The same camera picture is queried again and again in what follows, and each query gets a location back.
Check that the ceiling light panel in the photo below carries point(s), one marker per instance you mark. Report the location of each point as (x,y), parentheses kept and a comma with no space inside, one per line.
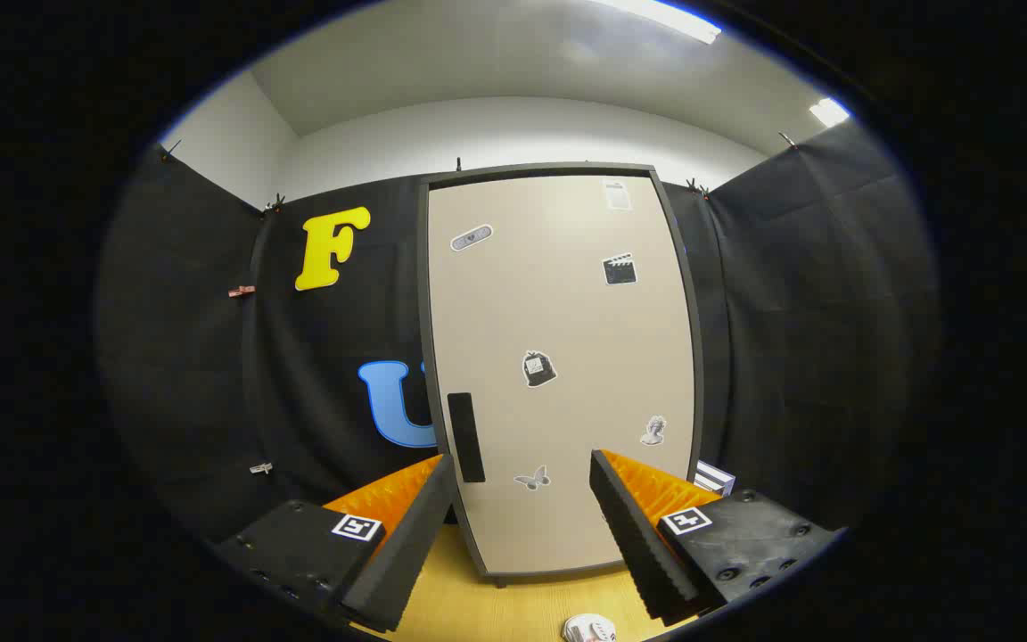
(829,112)
(665,16)

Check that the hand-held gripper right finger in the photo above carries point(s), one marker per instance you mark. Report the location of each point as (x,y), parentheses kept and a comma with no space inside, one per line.
(638,544)

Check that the dark grey shoe cabinet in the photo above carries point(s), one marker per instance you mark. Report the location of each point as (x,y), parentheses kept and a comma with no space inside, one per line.
(423,267)

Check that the white canvas shoe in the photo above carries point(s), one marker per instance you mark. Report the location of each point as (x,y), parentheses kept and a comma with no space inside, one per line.
(587,629)

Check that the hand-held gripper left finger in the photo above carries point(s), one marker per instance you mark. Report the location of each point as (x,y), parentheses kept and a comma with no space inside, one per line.
(406,553)

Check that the black backdrop cloth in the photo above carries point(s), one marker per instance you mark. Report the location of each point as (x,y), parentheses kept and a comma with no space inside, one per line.
(193,357)

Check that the red clip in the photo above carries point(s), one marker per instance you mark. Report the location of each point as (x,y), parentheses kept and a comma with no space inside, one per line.
(242,291)

